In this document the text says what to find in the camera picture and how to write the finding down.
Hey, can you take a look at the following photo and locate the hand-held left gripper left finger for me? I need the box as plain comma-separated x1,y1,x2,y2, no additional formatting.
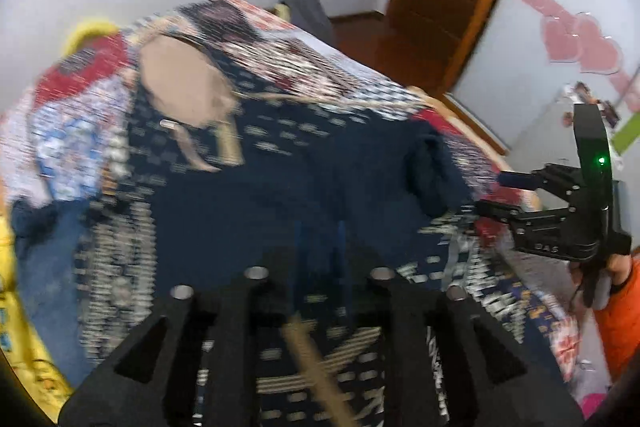
57,221,322,427

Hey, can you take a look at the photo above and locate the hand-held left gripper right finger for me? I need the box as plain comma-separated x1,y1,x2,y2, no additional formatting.
334,221,586,427

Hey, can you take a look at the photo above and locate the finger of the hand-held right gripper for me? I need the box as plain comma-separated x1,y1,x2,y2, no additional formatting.
498,171,542,189
474,201,522,229

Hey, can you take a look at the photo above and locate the navy patterned garment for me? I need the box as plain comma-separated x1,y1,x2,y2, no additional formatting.
75,34,476,427

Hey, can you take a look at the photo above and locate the person's right forearm orange sleeve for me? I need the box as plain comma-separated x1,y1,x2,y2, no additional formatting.
592,249,640,385

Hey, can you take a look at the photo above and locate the person's right hand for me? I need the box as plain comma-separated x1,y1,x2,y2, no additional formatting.
606,252,635,287

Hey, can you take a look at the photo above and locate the white cabinet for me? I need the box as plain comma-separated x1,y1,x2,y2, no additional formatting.
505,94,626,190

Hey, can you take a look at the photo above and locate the patchwork printed blanket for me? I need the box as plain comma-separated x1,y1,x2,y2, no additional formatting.
0,0,583,383

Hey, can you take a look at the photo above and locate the blue denim garment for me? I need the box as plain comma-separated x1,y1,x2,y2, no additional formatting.
10,196,98,388

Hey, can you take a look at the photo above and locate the dark grey cushion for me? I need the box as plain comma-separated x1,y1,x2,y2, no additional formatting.
280,0,335,48

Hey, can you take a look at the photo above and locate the yellow cartoon blanket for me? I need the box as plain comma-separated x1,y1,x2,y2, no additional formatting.
0,202,75,423

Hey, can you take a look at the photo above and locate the yellow round object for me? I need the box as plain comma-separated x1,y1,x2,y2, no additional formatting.
62,21,121,58

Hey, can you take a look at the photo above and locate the wooden bed frame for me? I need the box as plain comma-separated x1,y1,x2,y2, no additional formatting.
410,86,511,170

